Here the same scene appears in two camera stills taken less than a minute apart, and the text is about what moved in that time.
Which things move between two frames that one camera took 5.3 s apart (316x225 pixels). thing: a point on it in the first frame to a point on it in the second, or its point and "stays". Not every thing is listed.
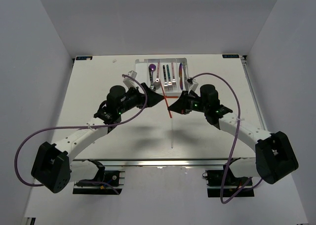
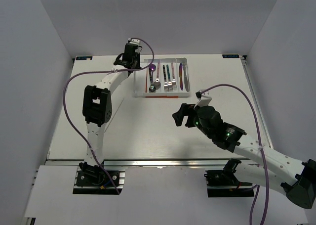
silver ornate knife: (185, 70) stays
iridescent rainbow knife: (180, 74) stays
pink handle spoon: (157, 84) stays
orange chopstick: (164, 97) to (146, 80)
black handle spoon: (151, 86) stays
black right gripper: (180, 106) to (184, 109)
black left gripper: (153, 97) to (138, 66)
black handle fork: (166, 86) stays
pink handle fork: (174, 82) stays
